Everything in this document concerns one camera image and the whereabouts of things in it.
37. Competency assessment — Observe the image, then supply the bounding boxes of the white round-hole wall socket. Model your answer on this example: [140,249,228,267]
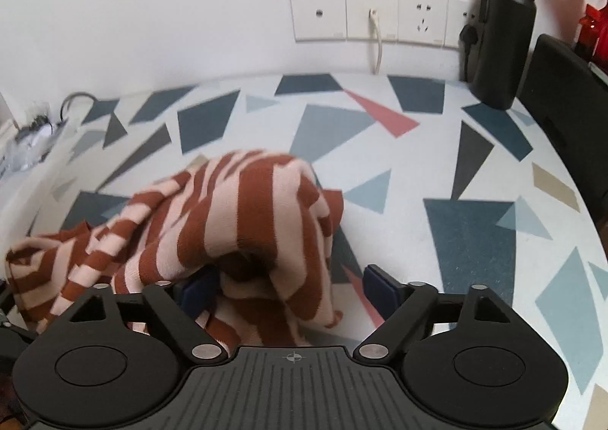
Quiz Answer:
[291,0,347,42]

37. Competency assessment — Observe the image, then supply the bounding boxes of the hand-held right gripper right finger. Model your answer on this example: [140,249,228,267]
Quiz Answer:
[354,264,516,362]

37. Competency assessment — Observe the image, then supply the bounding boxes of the clear plastic bags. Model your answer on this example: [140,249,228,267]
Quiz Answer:
[0,100,65,174]

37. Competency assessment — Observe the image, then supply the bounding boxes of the white cable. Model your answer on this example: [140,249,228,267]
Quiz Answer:
[369,7,385,76]

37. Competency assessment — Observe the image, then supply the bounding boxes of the red vase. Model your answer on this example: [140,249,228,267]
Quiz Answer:
[575,5,608,63]

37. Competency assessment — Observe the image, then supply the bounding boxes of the geometric patterned table mat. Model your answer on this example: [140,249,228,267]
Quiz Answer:
[0,73,608,430]

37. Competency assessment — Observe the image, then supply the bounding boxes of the white data wall socket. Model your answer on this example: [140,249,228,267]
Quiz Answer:
[346,0,400,42]

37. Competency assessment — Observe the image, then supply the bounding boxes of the brown and pink striped sweater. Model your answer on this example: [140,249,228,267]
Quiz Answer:
[5,150,345,348]

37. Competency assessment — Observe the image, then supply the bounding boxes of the white five-hole power socket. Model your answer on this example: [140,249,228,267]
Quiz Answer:
[444,0,480,50]
[398,0,448,47]

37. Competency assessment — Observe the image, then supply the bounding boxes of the black power plug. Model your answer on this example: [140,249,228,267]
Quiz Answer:
[458,24,480,82]

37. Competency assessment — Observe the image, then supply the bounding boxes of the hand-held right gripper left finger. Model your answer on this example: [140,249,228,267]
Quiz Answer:
[47,266,229,362]

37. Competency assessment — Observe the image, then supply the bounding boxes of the black water bottle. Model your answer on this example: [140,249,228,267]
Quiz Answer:
[468,0,537,110]

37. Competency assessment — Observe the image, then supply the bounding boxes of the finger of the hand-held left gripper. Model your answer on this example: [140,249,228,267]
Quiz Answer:
[0,288,35,362]

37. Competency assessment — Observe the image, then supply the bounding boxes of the black cable loop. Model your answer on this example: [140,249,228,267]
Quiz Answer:
[59,92,98,120]

